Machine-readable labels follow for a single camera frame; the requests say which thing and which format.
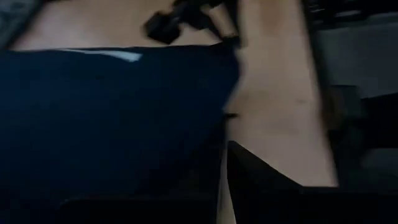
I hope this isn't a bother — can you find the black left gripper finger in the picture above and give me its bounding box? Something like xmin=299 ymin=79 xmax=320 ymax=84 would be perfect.
xmin=226 ymin=139 xmax=305 ymax=224

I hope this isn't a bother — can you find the navy blue backpack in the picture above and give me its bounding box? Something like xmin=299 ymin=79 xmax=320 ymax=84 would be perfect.
xmin=0 ymin=43 xmax=242 ymax=224

